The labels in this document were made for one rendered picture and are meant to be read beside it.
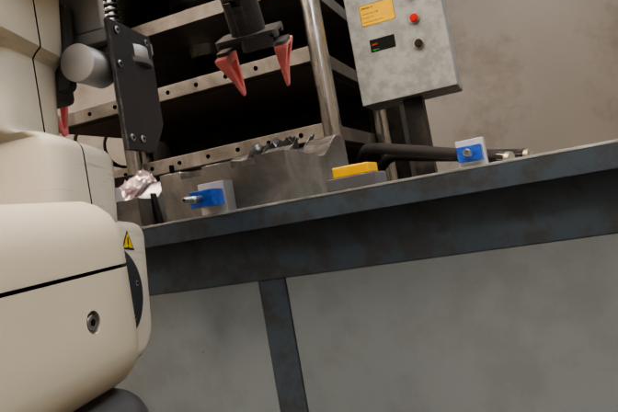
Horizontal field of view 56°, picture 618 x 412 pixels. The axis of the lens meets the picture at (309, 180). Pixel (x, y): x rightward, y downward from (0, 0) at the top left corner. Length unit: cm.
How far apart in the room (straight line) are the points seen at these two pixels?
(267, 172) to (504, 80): 317
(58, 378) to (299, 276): 70
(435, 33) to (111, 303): 159
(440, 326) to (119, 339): 65
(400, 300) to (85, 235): 66
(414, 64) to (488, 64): 225
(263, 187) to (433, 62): 95
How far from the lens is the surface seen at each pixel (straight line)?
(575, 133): 410
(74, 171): 66
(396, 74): 187
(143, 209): 114
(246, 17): 95
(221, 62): 97
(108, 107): 227
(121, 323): 39
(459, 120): 403
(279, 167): 102
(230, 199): 102
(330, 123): 177
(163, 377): 118
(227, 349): 109
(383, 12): 192
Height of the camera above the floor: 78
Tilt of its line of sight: 3 degrees up
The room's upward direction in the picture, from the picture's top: 10 degrees counter-clockwise
